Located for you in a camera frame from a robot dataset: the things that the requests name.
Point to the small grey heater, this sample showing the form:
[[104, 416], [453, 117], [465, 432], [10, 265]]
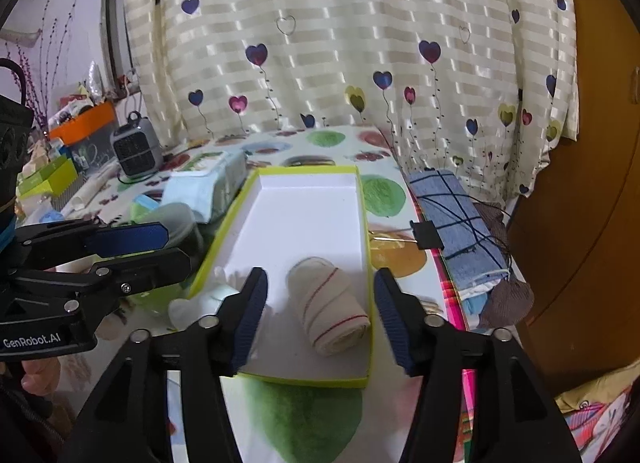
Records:
[[135, 148]]

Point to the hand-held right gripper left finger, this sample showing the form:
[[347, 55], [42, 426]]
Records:
[[252, 313]]

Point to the light green sock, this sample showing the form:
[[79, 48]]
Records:
[[160, 299]]

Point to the light blue plastic toy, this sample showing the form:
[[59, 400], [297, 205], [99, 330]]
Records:
[[50, 217]]

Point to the pink plaid cloth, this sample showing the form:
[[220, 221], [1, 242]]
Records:
[[460, 323]]

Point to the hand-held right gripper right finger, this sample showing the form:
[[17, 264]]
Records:
[[392, 318]]

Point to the orange box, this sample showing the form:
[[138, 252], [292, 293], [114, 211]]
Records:
[[85, 123]]

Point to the colourful printed blanket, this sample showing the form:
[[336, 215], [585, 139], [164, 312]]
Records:
[[595, 418]]

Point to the green box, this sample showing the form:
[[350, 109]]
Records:
[[50, 178]]

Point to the dark window frame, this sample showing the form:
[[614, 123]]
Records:
[[112, 28]]

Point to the purple branch decoration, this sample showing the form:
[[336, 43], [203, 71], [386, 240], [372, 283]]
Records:
[[47, 58]]

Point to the white sock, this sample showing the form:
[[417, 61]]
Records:
[[220, 293]]

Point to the heart print striped curtain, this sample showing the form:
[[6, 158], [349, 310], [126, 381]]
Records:
[[350, 43]]

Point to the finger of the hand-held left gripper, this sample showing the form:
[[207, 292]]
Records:
[[150, 273], [135, 238]]

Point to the brown cloth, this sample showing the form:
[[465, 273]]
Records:
[[510, 298]]

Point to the fruit print tablecloth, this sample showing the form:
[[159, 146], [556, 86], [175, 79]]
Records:
[[385, 193]]

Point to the beige red-striped sock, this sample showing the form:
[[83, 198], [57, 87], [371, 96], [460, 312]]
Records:
[[325, 303]]

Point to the white paper roll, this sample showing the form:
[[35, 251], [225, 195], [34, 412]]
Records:
[[97, 188]]

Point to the black binder clip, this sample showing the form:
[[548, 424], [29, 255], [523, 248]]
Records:
[[427, 234]]

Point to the blue checked folded cloth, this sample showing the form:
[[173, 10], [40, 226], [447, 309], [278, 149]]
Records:
[[450, 213]]

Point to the green-edged white box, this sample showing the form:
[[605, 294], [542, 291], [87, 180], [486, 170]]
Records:
[[305, 213]]

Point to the brown wooden door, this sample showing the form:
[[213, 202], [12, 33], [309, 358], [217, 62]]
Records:
[[585, 168]]

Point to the blue face mask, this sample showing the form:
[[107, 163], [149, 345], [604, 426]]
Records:
[[145, 203]]

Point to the person's left hand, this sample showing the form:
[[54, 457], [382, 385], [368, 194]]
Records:
[[40, 373]]

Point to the clear plastic container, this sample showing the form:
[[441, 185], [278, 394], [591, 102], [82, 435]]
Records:
[[175, 218]]

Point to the light blue tissue pack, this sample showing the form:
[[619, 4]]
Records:
[[200, 188]]

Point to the light blue cloth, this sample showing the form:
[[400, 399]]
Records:
[[477, 305]]

